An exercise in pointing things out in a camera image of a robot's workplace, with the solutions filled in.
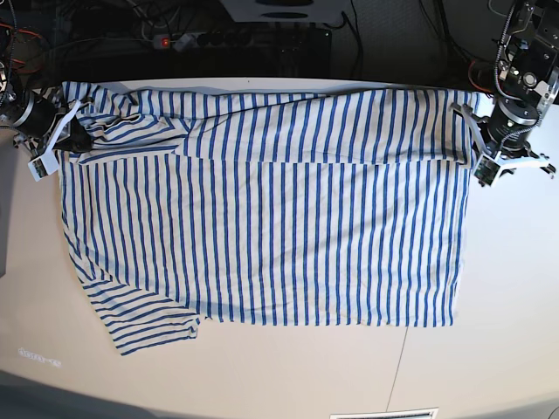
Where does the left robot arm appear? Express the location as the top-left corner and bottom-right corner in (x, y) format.
(452, 1), (558, 186)

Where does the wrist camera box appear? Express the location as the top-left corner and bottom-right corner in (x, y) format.
(473, 155), (500, 187)
(28, 153), (59, 182)

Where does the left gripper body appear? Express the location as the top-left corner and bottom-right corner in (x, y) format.
(452, 98), (556, 175)

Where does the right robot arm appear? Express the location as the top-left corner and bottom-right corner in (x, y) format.
(1, 1), (93, 158)

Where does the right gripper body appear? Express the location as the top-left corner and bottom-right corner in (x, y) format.
(10, 93), (75, 157)

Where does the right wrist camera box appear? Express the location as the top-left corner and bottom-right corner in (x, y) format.
(28, 153), (59, 182)

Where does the blue white striped T-shirt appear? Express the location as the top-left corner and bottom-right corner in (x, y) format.
(59, 82), (480, 355)

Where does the white power strip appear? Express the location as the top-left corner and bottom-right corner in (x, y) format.
(151, 32), (204, 52)

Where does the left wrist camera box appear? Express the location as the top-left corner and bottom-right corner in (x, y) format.
(473, 155), (500, 187)

